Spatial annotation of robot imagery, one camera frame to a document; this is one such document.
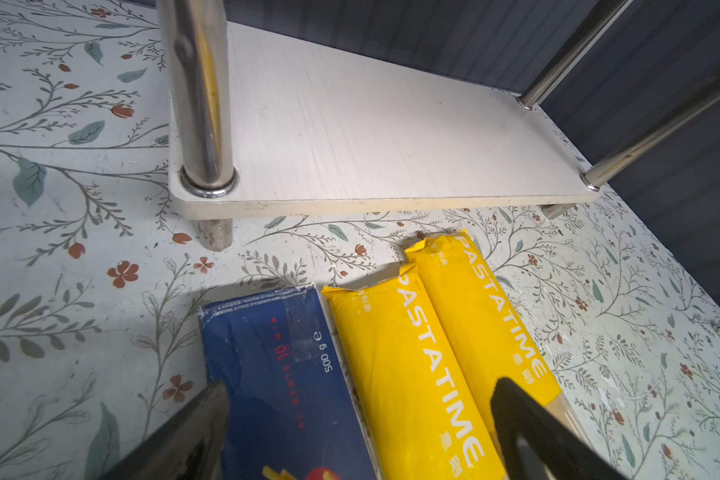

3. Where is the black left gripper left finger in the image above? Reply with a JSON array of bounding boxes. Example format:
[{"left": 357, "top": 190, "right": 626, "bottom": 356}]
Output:
[{"left": 103, "top": 381, "right": 229, "bottom": 479}]

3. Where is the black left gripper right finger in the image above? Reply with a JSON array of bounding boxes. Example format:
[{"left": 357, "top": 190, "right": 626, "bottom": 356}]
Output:
[{"left": 491, "top": 377, "right": 624, "bottom": 480}]

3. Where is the yellow Pastatime bag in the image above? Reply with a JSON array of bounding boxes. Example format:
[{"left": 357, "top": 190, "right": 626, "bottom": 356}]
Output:
[
  {"left": 405, "top": 231, "right": 590, "bottom": 445},
  {"left": 322, "top": 265, "right": 506, "bottom": 479}
]

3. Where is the white two-tier shelf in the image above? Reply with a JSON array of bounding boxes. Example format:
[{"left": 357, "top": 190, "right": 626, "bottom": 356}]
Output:
[{"left": 157, "top": 1, "right": 720, "bottom": 251}]

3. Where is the blue Barilla spaghetti box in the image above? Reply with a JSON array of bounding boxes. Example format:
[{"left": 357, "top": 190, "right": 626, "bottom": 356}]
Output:
[{"left": 200, "top": 286, "right": 376, "bottom": 479}]

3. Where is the floral patterned table mat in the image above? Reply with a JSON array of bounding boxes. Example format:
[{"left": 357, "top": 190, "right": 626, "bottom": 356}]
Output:
[{"left": 0, "top": 1, "right": 720, "bottom": 479}]

